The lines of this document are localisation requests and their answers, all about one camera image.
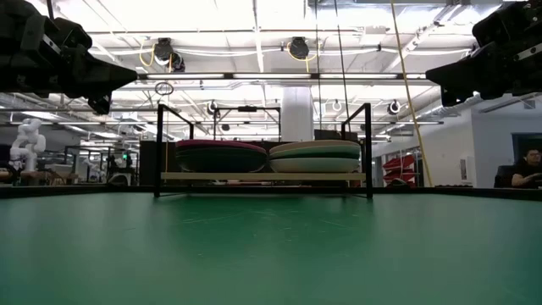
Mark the dark door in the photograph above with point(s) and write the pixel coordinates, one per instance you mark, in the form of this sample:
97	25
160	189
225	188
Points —
518	142

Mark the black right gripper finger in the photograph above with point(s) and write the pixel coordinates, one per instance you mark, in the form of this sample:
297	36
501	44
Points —
461	72
449	97

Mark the white wall notice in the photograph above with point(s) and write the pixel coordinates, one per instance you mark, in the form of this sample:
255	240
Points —
463	169

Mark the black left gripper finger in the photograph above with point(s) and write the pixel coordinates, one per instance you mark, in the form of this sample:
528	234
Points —
97	78
101	105

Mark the black cabinet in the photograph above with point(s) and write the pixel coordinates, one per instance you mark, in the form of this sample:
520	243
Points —
148	163

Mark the dark green plate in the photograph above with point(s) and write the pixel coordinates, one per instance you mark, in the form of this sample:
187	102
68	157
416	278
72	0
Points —
220	162

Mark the dark office chair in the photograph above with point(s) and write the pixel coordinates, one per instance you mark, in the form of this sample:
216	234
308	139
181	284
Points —
503	175

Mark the long ceiling light strip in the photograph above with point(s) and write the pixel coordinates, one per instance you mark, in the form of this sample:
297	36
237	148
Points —
271	76

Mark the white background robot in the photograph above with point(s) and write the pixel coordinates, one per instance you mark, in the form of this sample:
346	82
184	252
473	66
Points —
27	144

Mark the black monitor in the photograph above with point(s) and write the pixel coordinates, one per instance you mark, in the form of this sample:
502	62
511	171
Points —
328	134

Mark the red storage bins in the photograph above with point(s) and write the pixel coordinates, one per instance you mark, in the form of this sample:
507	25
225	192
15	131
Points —
400	167

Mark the white building column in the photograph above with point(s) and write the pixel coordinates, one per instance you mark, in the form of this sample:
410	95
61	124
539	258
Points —
297	112

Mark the person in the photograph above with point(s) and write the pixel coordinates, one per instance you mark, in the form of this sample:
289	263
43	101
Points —
527	169

